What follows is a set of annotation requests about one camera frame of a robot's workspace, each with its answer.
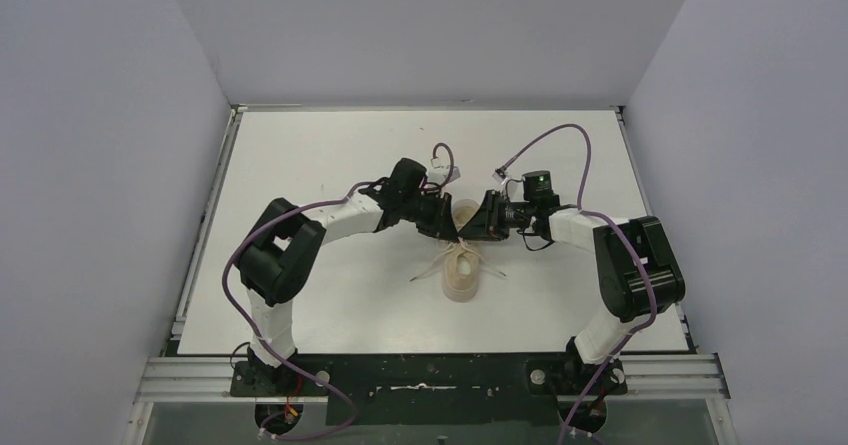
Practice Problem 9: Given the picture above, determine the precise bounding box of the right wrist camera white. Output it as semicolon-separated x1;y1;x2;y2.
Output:
492;168;521;188

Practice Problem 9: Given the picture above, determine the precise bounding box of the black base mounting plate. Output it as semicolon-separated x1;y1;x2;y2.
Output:
229;351;628;431

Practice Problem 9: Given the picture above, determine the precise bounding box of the beige lace sneaker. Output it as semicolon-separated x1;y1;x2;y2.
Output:
441;199;481;302

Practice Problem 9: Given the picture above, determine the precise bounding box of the cream shoelace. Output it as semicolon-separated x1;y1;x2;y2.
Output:
409;239;506;287

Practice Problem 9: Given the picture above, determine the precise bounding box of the aluminium frame rail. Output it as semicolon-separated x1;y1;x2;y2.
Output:
125;106;738;444

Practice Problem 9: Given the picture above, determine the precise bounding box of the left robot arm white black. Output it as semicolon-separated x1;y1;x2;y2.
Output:
225;158;458;394

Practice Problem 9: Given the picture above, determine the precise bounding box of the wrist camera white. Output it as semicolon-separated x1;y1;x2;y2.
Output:
422;158;461;192
492;168;521;188

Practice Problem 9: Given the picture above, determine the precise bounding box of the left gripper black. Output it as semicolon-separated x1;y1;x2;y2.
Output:
401;189;459;242

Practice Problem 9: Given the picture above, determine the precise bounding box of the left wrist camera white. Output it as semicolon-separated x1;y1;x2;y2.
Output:
422;158;461;192

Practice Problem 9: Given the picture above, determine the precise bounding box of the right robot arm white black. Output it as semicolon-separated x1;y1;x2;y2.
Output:
458;170;686;392

